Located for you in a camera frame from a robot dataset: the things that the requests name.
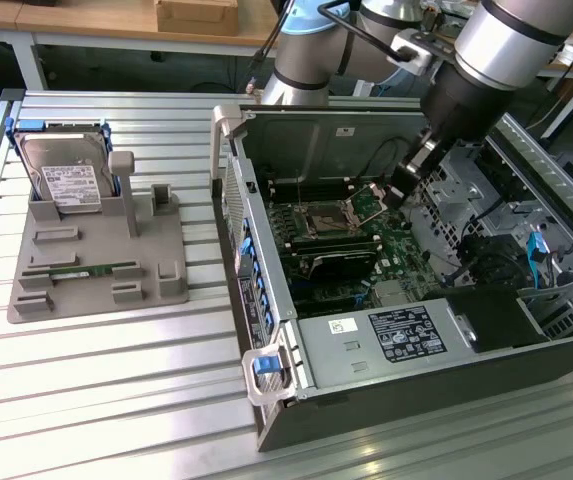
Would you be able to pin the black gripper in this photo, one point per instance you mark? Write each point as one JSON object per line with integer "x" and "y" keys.
{"x": 466, "y": 110}

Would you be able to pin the black graphics card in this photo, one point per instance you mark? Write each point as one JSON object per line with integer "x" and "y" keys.
{"x": 346, "y": 265}

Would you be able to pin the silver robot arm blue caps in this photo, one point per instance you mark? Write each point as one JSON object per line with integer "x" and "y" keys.
{"x": 506, "y": 45}

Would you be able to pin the metal disk bay cage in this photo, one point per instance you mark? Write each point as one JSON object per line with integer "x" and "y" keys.
{"x": 458, "y": 202}

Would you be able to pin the metal socket cover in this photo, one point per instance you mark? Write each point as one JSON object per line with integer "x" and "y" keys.
{"x": 368, "y": 202}

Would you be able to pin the green motherboard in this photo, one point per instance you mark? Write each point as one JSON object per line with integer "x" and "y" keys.
{"x": 401, "y": 245}

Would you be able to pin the black RAM slot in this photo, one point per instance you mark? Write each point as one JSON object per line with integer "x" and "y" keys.
{"x": 306, "y": 186}
{"x": 316, "y": 196}

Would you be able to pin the CPU socket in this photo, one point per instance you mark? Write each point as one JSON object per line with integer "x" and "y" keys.
{"x": 326, "y": 220}

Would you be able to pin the thin locking lever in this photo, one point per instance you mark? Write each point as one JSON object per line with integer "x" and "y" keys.
{"x": 298, "y": 190}

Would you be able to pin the installed black RAM stick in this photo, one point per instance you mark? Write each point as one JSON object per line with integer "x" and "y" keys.
{"x": 336, "y": 245}

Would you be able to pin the silver chipset heat sink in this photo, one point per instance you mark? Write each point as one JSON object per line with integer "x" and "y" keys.
{"x": 391, "y": 292}

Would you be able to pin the black air shroud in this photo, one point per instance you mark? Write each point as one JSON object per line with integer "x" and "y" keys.
{"x": 496, "y": 320}

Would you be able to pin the black expansion slot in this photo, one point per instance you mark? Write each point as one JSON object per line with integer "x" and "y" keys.
{"x": 323, "y": 304}

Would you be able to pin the grey power supply unit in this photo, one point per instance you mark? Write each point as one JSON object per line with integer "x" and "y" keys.
{"x": 336, "y": 360}

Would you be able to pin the brown cardboard box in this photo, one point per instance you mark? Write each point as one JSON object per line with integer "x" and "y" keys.
{"x": 196, "y": 17}

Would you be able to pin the open black PC case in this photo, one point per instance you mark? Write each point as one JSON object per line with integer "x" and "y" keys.
{"x": 416, "y": 397}

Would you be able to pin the blue case latch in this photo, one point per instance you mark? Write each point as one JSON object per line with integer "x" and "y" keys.
{"x": 263, "y": 365}

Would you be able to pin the loose green RAM stick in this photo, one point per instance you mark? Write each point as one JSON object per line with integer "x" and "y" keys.
{"x": 86, "y": 272}

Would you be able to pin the grey parts rack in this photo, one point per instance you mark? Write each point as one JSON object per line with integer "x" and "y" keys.
{"x": 91, "y": 300}

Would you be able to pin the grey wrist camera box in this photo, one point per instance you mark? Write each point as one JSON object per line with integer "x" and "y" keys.
{"x": 420, "y": 62}

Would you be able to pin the grey case corner bracket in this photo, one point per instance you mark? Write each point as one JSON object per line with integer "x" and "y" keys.
{"x": 266, "y": 392}
{"x": 228, "y": 117}

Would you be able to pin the hard disk with blue bracket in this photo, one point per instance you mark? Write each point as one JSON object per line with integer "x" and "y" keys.
{"x": 61, "y": 160}

